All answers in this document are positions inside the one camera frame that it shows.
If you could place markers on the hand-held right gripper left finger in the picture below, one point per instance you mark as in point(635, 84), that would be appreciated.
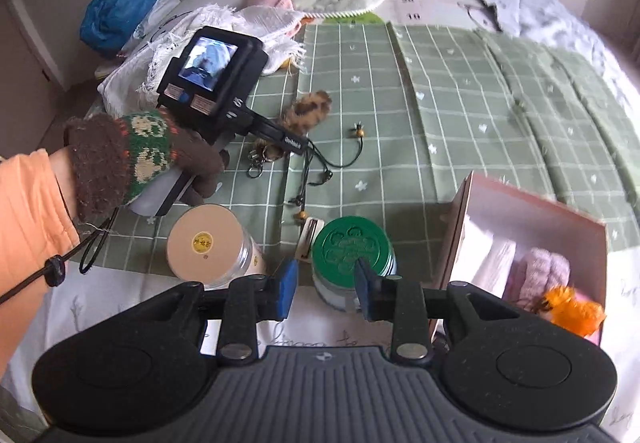
point(287, 285)

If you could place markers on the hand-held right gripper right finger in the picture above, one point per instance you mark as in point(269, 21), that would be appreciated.
point(363, 288)

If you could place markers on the brown leopard scrunchie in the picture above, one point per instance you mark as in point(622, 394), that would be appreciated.
point(310, 110)

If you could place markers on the pink towel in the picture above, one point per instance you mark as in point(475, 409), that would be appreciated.
point(542, 268)

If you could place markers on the pink cardboard box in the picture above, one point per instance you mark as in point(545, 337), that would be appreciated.
point(525, 203)

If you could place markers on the orange fluffy scrunchie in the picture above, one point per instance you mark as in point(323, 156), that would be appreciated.
point(575, 313)

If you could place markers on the person's left forearm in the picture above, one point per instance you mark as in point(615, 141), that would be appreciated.
point(30, 213)

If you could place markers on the person's left hand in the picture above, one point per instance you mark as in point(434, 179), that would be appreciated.
point(125, 158)

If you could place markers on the green lid glass jar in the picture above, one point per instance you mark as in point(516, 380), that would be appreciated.
point(345, 243)

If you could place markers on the small wooden clip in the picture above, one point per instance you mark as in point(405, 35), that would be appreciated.
point(310, 238)

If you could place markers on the white fringed cloth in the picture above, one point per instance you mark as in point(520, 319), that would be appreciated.
point(135, 73)

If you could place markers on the beige lid floral glass jar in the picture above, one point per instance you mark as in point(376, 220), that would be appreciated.
point(205, 243)

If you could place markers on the white printed plastic bag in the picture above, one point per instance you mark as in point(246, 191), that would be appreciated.
point(152, 18)

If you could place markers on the pink knit hat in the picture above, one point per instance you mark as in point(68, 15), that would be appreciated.
point(267, 0)

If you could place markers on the blue plastic bag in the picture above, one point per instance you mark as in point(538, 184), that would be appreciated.
point(120, 8)

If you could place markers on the green checked printed bedspread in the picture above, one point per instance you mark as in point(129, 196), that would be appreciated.
point(450, 123)

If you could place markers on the white bed sheet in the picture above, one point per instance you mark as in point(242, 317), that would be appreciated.
point(550, 8)

